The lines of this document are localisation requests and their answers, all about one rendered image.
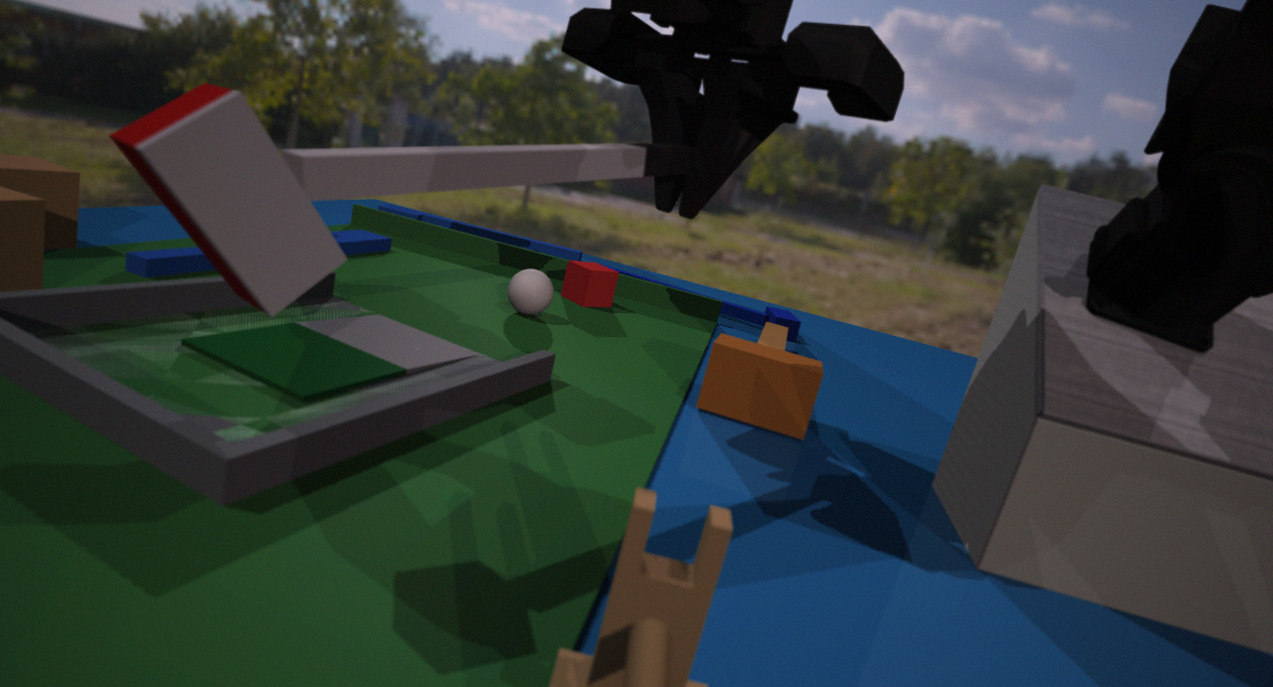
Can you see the white golf ball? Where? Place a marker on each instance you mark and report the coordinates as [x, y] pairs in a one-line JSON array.
[[530, 291]]

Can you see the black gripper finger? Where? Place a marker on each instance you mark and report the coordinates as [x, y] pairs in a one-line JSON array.
[[676, 112], [739, 116]]

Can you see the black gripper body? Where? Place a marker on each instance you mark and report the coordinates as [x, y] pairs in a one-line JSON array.
[[862, 77]]

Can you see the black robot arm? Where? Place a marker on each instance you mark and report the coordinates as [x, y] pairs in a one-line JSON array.
[[1201, 243]]

